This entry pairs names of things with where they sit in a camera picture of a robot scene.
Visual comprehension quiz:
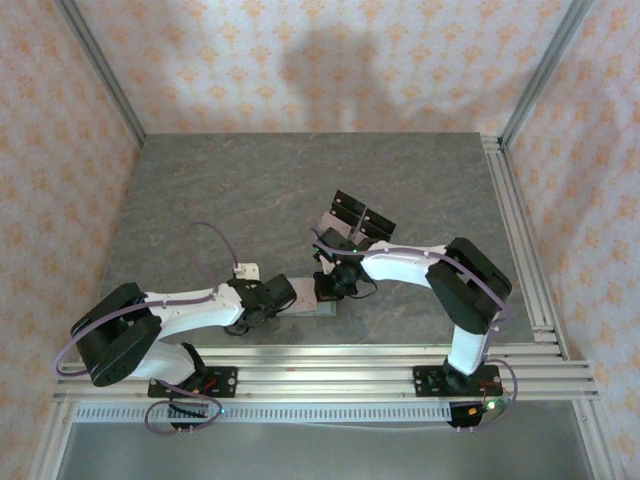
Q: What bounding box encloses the olive green card holder wallet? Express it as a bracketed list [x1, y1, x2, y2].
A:
[277, 275, 337, 319]

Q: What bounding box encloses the clear acrylic card stand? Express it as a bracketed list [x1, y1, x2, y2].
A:
[313, 188, 400, 242]

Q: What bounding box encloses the black credit card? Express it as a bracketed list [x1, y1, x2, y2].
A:
[333, 189, 370, 215]
[328, 202, 364, 226]
[365, 207, 399, 234]
[360, 219, 395, 242]

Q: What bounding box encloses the black base electronics box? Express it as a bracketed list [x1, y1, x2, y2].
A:
[167, 399, 212, 432]
[447, 397, 510, 432]

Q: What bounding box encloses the brushed metal lower panel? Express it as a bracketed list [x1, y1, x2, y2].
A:
[59, 422, 599, 480]

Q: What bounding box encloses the aluminium rail mounting frame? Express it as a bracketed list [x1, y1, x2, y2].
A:
[52, 343, 601, 405]

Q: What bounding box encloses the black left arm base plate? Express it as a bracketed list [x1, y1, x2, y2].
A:
[148, 367, 239, 401]

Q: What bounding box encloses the white slotted cable duct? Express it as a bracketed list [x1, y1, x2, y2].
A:
[74, 403, 454, 425]

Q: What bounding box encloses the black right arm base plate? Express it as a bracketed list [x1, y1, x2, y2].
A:
[412, 364, 501, 399]

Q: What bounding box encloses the aluminium side rail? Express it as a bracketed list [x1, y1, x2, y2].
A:
[480, 133, 571, 361]

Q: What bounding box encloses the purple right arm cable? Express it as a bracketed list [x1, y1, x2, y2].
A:
[310, 227, 519, 432]

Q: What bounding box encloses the aluminium frame leg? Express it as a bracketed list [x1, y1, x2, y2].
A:
[572, 399, 617, 480]
[27, 402, 76, 480]

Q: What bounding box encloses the aluminium corner post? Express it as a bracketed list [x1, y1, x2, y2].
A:
[52, 0, 147, 149]
[498, 0, 597, 149]

